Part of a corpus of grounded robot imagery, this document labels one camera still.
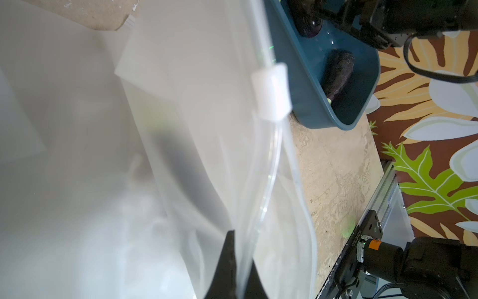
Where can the pile of eggplants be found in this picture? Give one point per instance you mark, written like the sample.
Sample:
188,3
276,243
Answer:
340,64

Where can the teal plastic bin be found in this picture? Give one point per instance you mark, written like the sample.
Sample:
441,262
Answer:
308,60

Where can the stack of clear bags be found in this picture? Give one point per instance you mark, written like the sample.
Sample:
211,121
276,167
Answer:
80,212

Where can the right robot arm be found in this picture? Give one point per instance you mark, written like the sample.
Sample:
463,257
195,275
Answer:
384,24

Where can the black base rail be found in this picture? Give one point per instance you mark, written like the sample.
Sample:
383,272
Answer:
427,268

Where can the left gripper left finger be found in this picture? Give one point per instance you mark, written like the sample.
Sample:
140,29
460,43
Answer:
224,283

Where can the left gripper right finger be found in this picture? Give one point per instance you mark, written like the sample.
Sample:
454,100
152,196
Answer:
254,288

